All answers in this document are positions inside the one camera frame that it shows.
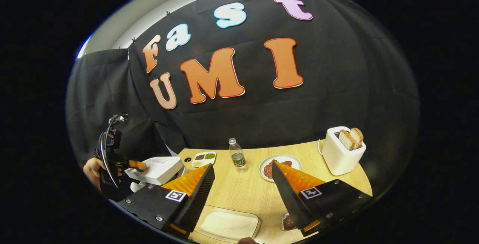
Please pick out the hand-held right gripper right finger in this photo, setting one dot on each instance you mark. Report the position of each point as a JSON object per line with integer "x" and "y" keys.
{"x": 290, "y": 199}

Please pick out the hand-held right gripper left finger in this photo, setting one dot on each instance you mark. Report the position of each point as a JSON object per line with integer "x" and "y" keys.
{"x": 196, "y": 203}

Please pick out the white round plate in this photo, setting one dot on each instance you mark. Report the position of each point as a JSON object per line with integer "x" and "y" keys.
{"x": 264, "y": 161}

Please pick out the toast bread slice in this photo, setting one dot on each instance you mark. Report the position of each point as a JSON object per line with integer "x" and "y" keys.
{"x": 346, "y": 140}
{"x": 358, "y": 135}

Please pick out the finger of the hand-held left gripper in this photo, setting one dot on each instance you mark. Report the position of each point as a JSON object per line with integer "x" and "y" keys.
{"x": 137, "y": 165}

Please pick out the white rice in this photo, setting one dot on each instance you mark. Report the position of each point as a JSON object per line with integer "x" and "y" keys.
{"x": 228, "y": 225}

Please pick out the white rice cooker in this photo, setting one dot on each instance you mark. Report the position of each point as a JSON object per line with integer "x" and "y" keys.
{"x": 157, "y": 169}

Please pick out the clear plastic water bottle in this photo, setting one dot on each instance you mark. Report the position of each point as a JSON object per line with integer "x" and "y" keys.
{"x": 238, "y": 159}

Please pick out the white toaster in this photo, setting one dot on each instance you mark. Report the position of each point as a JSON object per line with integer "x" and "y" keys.
{"x": 340, "y": 161}

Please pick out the red meat piece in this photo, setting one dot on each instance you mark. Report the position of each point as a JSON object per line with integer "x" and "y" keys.
{"x": 269, "y": 170}
{"x": 286, "y": 163}

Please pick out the clear glass tray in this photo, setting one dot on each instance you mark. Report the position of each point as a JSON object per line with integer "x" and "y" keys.
{"x": 258, "y": 219}

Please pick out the white divided grain dish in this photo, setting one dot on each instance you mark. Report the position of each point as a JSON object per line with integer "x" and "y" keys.
{"x": 204, "y": 159}

